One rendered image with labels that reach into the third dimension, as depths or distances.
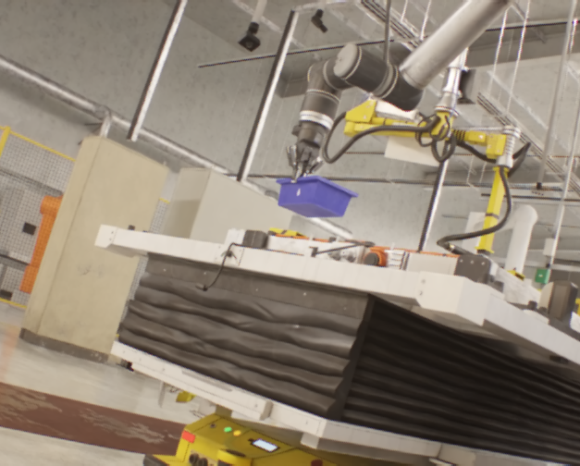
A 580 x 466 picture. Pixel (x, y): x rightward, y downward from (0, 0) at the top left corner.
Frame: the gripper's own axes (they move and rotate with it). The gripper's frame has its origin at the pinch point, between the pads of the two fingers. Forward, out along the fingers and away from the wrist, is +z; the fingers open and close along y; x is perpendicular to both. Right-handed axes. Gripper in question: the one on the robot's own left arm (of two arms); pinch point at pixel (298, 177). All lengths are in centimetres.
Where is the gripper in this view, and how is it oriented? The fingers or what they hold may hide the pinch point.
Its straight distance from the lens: 224.2
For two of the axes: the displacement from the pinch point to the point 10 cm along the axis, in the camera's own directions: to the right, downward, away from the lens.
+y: 8.2, 3.3, 4.6
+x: -4.9, 0.1, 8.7
